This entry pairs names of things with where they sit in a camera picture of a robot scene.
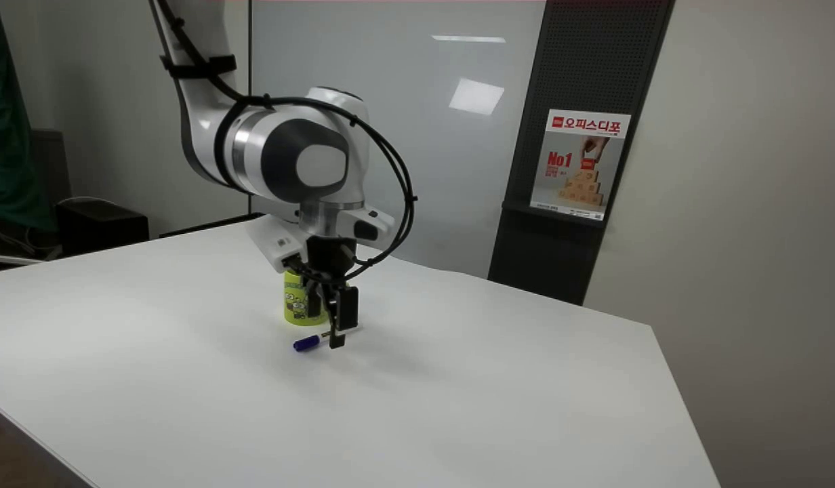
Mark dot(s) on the black box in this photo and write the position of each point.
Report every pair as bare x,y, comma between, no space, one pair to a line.
102,227

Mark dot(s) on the dark cabinet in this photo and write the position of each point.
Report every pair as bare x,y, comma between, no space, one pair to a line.
50,166

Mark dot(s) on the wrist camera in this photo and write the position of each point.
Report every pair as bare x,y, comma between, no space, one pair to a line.
274,245

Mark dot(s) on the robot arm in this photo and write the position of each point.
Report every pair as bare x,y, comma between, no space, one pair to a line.
282,152

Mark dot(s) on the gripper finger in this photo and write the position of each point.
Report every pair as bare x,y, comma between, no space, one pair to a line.
348,308
314,298

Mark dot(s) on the whiteboard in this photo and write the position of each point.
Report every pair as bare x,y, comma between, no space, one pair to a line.
451,149

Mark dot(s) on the red and white poster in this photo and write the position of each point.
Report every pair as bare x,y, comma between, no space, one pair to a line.
577,169

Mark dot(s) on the black perforated display stand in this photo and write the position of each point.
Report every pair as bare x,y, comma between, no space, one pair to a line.
580,61

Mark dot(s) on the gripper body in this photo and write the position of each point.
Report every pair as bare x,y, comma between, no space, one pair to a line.
328,254

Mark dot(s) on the yellow-green printed mug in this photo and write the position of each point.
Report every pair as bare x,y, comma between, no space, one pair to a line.
294,298

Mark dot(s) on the blue marker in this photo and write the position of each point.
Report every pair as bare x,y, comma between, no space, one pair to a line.
306,343

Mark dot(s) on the green curtain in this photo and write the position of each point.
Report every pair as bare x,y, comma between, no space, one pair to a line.
4,122

